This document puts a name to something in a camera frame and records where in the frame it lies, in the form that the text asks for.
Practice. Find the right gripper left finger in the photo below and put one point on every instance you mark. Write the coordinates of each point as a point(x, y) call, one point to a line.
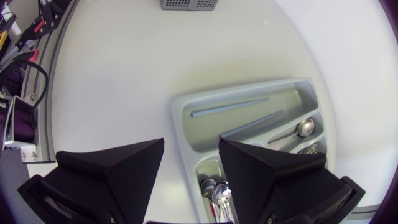
point(124, 183)

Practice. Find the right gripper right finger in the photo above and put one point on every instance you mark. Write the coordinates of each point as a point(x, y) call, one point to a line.
point(267, 177)

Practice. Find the grey cutlery tray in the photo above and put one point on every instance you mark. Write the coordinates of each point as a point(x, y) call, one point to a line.
point(248, 121)

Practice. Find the grey cutlery basket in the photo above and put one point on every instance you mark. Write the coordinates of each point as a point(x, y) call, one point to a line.
point(188, 4)

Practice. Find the steel spoon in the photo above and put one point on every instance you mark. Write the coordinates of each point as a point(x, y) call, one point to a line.
point(303, 128)
point(223, 196)
point(207, 191)

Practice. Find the steel fork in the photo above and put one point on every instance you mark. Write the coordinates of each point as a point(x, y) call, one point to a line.
point(309, 150)

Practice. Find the blue-grey chopstick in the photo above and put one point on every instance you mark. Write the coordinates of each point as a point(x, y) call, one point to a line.
point(253, 124)
point(228, 107)

